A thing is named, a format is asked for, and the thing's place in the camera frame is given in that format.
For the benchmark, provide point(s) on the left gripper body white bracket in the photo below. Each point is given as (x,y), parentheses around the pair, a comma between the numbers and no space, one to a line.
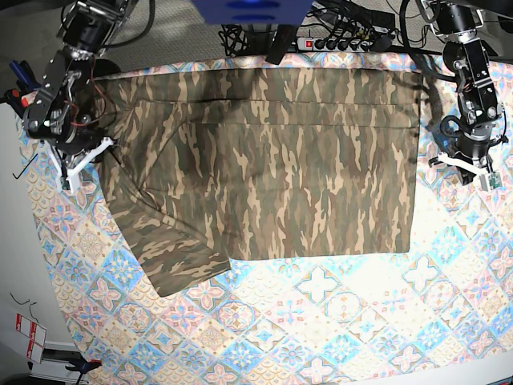
(466,153)

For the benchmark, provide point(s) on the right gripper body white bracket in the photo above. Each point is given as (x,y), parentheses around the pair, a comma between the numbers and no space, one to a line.
(69,167)

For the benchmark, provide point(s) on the camouflage T-shirt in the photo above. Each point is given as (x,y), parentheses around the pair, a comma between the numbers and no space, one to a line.
(258,164)

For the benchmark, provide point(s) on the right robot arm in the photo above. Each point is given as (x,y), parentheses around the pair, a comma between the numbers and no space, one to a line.
(91,24)

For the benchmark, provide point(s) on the black hex key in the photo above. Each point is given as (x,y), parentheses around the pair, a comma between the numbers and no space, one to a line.
(17,176)

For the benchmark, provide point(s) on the blue clamp upper left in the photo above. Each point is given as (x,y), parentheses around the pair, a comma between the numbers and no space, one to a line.
(26,78)

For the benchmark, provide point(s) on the blue clamp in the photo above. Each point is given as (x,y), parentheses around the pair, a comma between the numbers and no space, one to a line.
(82,366)
(26,78)

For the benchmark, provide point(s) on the red black clamp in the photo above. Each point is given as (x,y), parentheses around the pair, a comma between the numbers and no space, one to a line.
(14,98)

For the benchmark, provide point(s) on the patterned tile tablecloth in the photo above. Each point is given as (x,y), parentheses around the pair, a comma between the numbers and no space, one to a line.
(448,300)

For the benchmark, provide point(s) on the red white label tag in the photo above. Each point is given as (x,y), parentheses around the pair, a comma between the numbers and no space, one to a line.
(33,338)

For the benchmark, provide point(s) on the white power strip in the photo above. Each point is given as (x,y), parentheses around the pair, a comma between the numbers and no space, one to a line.
(309,44)

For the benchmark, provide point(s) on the blue clamp lower left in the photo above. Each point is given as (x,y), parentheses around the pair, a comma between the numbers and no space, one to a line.
(82,366)

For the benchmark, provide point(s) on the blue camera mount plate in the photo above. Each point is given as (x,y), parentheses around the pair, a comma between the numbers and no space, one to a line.
(288,12)

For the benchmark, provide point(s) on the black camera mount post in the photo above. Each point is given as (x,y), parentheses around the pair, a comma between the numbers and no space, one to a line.
(282,40)

